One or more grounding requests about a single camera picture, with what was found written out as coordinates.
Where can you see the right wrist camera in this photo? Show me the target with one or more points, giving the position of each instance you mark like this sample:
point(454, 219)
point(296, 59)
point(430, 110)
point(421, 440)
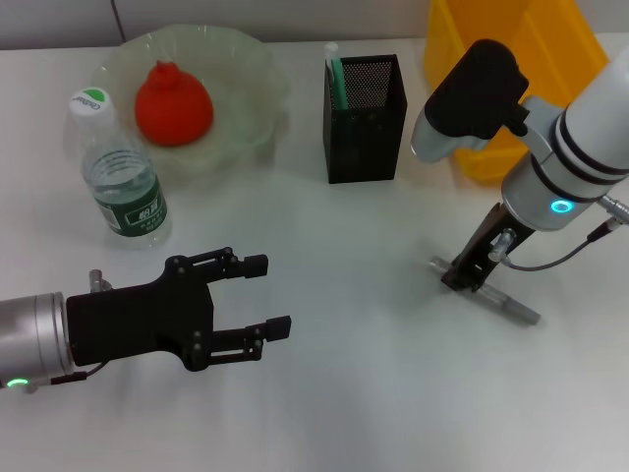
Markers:
point(472, 98)

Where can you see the black mesh pen holder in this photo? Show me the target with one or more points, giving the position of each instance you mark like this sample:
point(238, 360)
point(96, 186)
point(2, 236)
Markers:
point(363, 142)

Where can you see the translucent green fruit plate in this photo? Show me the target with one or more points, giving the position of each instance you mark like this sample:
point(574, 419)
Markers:
point(236, 98)

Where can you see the green pen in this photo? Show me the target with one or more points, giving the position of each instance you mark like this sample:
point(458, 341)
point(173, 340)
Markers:
point(340, 88)

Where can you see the clear green-label water bottle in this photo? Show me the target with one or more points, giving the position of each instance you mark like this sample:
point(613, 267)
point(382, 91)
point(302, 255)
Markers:
point(128, 196)

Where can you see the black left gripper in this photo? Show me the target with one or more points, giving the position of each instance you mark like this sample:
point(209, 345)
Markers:
point(142, 319)

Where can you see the grey marker pen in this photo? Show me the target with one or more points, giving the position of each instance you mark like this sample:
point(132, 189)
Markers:
point(516, 309)

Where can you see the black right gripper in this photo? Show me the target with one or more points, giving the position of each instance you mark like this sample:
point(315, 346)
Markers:
point(479, 246)

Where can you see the yellow plastic bin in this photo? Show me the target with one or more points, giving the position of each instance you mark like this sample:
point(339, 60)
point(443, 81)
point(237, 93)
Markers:
point(452, 29)

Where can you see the red-orange toy orange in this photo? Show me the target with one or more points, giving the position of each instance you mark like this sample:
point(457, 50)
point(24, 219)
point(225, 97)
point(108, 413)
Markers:
point(172, 105)

